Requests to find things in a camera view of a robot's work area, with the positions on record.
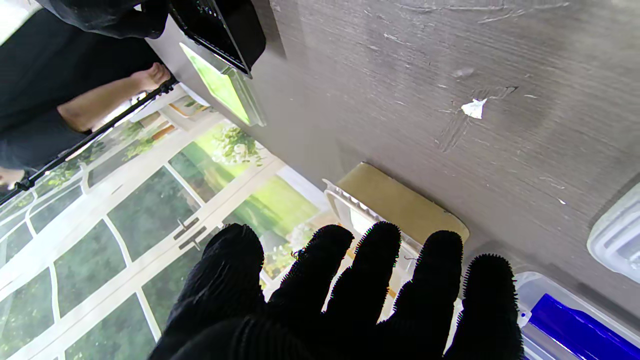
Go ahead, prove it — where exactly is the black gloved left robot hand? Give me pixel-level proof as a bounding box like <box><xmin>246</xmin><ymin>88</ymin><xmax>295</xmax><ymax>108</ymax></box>
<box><xmin>147</xmin><ymin>221</ymin><xmax>526</xmax><ymax>360</ymax></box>

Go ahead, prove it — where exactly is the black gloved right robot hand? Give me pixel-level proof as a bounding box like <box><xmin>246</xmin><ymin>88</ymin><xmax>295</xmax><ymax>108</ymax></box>
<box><xmin>35</xmin><ymin>0</ymin><xmax>171</xmax><ymax>40</ymax></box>

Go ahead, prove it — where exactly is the black plastic container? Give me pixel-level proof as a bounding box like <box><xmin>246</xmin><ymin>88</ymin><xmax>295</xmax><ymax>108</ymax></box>
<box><xmin>167</xmin><ymin>0</ymin><xmax>267</xmax><ymax>79</ymax></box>

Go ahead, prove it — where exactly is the brown translucent container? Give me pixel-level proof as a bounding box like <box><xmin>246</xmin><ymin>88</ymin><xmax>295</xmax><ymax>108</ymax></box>
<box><xmin>322</xmin><ymin>161</ymin><xmax>471</xmax><ymax>281</ymax></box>

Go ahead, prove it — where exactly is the bare forearm of person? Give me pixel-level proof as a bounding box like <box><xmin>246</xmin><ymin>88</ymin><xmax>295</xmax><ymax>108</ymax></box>
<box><xmin>57</xmin><ymin>62</ymin><xmax>172</xmax><ymax>133</ymax></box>

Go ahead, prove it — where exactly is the clear container with blue clips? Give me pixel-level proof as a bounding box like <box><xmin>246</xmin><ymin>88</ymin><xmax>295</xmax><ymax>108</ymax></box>
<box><xmin>450</xmin><ymin>271</ymin><xmax>640</xmax><ymax>360</ymax></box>

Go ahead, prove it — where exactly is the person in black clothes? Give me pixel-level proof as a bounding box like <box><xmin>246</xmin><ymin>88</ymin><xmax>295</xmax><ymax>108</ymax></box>
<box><xmin>0</xmin><ymin>7</ymin><xmax>173</xmax><ymax>188</ymax></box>

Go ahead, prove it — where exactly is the black tripod stand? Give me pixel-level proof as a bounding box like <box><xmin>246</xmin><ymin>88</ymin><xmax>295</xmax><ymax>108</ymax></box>
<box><xmin>0</xmin><ymin>77</ymin><xmax>180</xmax><ymax>206</ymax></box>

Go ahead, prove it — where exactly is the clear lid with green sheet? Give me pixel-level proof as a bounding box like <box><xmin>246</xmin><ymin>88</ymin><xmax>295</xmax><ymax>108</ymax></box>
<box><xmin>179</xmin><ymin>42</ymin><xmax>267</xmax><ymax>128</ymax></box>

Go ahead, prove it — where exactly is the small white paper scrap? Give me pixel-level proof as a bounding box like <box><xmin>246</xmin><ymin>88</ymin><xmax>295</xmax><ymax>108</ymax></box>
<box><xmin>460</xmin><ymin>98</ymin><xmax>488</xmax><ymax>120</ymax></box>

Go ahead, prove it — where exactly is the large clear lid blue sticker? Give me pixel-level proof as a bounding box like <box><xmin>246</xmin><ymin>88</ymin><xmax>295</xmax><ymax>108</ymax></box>
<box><xmin>586</xmin><ymin>182</ymin><xmax>640</xmax><ymax>285</ymax></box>

